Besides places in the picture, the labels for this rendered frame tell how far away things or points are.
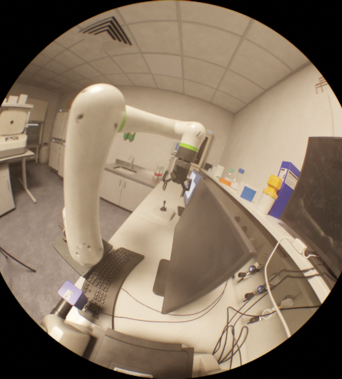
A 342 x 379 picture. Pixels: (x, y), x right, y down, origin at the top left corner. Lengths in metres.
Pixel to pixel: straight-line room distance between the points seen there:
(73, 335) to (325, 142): 0.91
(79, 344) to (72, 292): 0.16
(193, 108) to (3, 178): 3.64
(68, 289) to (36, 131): 4.64
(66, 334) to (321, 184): 0.78
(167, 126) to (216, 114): 2.23
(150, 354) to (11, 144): 2.37
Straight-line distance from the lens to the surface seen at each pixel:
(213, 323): 0.73
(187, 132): 0.53
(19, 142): 2.31
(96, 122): 0.22
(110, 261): 0.68
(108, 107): 0.23
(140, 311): 0.61
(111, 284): 0.62
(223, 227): 0.24
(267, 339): 0.77
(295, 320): 0.68
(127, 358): 0.40
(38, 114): 4.84
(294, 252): 0.41
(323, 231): 0.49
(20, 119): 2.75
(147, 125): 0.49
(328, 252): 0.48
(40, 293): 1.58
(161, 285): 0.67
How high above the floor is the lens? 1.35
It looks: 17 degrees down
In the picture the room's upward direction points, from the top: 20 degrees clockwise
